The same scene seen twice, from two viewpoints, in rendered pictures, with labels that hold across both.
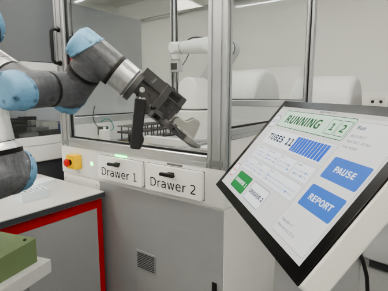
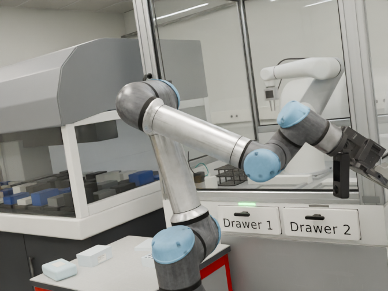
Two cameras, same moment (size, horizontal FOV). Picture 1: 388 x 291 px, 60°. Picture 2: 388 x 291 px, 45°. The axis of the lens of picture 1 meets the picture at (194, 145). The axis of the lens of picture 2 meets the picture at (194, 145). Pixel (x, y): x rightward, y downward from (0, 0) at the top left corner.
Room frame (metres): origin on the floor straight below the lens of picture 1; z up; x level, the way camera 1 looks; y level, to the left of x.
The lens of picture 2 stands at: (-0.42, 0.46, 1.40)
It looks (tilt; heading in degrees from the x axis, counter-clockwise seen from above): 6 degrees down; 2
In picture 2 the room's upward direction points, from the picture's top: 8 degrees counter-clockwise
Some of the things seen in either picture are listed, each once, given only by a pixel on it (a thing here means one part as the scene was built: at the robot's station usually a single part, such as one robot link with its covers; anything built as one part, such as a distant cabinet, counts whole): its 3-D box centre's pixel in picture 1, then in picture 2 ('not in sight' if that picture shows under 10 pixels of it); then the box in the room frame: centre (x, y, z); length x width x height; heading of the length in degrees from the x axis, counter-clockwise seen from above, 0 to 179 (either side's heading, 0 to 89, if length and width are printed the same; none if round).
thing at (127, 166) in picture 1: (119, 170); (247, 219); (1.49, 0.34, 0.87); 0.29 x 0.02 x 0.11; 54
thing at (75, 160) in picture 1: (73, 161); not in sight; (1.67, 0.61, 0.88); 0.07 x 0.05 x 0.07; 54
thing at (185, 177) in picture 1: (173, 181); (319, 223); (1.30, 0.08, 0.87); 0.29 x 0.02 x 0.11; 54
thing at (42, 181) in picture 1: (40, 182); (149, 244); (1.67, 0.79, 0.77); 0.13 x 0.09 x 0.02; 156
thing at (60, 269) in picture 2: not in sight; (59, 269); (1.45, 1.14, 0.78); 0.15 x 0.10 x 0.04; 40
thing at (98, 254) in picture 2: not in sight; (94, 256); (1.55, 1.01, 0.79); 0.13 x 0.09 x 0.05; 146
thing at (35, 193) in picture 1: (31, 193); (159, 257); (1.43, 0.72, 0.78); 0.12 x 0.08 x 0.04; 142
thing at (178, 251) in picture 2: not in sight; (176, 255); (0.80, 0.58, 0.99); 0.13 x 0.12 x 0.14; 156
